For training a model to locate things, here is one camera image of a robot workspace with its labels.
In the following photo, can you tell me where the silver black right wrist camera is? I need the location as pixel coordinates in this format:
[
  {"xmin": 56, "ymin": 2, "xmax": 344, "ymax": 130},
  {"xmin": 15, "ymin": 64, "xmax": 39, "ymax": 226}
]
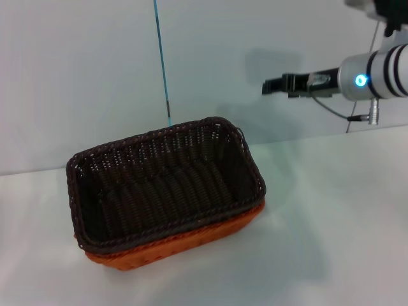
[{"xmin": 344, "ymin": 0, "xmax": 408, "ymax": 37}]

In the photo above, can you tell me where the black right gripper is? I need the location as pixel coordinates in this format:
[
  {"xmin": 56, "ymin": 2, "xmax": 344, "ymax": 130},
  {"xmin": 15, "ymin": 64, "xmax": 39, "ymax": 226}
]
[{"xmin": 261, "ymin": 66, "xmax": 344, "ymax": 99}]

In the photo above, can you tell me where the orange woven plastic basket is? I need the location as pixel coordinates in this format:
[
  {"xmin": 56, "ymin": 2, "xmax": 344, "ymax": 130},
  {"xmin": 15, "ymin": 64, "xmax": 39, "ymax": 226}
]
[{"xmin": 73, "ymin": 200, "xmax": 266, "ymax": 272}]

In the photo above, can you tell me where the grey right wrist cable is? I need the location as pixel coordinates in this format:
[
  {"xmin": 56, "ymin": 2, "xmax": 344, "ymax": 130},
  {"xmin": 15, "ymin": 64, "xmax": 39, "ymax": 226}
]
[{"xmin": 310, "ymin": 94, "xmax": 383, "ymax": 126}]

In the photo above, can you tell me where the dark brown woven basket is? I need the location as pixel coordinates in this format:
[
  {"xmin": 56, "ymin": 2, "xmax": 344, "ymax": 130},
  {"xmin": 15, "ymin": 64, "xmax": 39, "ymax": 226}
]
[{"xmin": 65, "ymin": 116, "xmax": 268, "ymax": 254}]

